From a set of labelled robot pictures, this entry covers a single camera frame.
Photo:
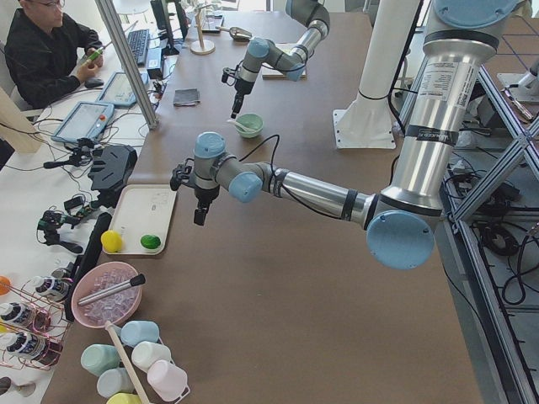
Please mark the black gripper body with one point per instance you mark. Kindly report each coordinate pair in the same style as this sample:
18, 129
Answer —
205, 194
241, 87

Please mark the yellow lemon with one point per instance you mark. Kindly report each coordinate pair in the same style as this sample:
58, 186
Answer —
111, 241

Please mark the metal scoop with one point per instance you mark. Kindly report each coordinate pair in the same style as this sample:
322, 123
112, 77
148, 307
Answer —
237, 33

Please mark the pale blue cup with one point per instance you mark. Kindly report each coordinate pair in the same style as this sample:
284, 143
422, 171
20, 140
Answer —
114, 381

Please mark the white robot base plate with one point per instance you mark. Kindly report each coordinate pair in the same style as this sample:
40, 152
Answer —
367, 122

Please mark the green lime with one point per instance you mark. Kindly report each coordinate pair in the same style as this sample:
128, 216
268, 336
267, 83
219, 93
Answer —
150, 242

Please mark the light blue cup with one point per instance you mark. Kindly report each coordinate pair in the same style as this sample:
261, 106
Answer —
134, 332

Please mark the aluminium frame post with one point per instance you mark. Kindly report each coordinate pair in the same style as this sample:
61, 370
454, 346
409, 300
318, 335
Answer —
113, 25

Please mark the blue teach pendant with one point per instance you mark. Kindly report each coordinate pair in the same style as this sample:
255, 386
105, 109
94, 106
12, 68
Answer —
118, 91
87, 120

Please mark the black monitor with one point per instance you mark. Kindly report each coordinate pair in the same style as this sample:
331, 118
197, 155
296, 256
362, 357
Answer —
169, 44

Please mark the metal pestle in pink bowl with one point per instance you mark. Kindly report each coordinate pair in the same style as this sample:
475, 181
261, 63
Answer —
114, 289

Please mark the white ceramic spoon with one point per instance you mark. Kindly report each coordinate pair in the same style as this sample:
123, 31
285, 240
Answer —
238, 125

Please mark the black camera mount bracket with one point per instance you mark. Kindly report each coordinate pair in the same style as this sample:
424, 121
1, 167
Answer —
229, 76

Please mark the mint green cup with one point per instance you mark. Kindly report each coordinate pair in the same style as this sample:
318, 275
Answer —
97, 358

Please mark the beige rabbit serving tray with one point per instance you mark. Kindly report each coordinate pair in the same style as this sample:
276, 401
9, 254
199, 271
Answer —
142, 209

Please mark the grey folded cloth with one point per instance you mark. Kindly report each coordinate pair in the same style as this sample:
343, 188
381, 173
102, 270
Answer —
186, 97

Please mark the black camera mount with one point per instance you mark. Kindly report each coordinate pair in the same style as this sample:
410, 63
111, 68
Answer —
183, 175

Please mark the copper wire bottle rack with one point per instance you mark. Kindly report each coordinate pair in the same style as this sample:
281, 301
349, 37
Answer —
34, 322

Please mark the pink bowl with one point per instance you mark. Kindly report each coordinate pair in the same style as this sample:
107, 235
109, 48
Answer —
116, 308

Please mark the wooden mug tree stand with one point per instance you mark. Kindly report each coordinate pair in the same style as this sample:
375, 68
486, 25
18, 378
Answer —
202, 46

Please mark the white cup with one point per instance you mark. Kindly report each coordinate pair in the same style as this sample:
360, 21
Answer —
145, 354

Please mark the mint green bowl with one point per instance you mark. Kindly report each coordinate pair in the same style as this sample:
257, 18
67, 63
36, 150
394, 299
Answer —
253, 121

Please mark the pink cup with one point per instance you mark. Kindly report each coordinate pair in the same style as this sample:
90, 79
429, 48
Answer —
168, 380

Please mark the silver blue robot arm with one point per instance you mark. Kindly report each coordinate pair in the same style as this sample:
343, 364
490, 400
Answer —
311, 14
400, 220

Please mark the seated person in black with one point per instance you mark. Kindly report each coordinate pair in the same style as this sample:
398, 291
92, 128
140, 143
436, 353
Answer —
41, 52

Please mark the yellow cup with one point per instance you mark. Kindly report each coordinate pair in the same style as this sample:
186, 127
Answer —
124, 398

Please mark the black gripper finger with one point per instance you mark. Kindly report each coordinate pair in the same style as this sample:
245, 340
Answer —
200, 214
236, 106

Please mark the black keyboard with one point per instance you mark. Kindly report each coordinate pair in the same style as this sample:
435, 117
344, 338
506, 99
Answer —
138, 41

